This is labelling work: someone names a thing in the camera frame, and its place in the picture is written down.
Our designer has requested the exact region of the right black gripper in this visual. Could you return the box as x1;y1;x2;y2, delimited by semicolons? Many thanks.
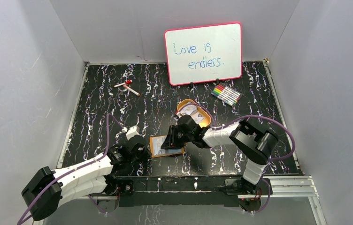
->
160;125;193;150

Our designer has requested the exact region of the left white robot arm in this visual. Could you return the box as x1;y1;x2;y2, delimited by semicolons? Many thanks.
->
19;135;151;224

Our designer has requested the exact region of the credit cards stack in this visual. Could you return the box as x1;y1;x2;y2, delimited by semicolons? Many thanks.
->
180;105;197;115

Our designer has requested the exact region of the loose silver VIP card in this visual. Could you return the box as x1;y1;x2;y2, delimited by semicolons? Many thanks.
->
193;112;205;122

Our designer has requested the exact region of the tan oval tray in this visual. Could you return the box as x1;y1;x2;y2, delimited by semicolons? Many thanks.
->
175;99;212;128

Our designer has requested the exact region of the white marker pen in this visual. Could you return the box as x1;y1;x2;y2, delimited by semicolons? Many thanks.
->
123;85;140;96

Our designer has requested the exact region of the red capped marker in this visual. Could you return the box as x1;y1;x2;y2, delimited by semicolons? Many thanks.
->
114;80;132;88

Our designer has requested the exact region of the coloured marker pack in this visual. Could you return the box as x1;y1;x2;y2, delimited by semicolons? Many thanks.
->
211;83;242;107

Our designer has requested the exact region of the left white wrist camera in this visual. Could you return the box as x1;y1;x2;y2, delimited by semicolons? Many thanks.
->
122;125;140;140

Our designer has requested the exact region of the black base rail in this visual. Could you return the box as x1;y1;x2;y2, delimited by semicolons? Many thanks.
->
117;175;245;207

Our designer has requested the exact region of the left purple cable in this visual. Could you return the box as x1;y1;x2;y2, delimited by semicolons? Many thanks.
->
16;113;127;225

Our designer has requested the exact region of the white board pink frame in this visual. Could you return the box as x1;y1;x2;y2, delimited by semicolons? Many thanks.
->
164;22;243;86

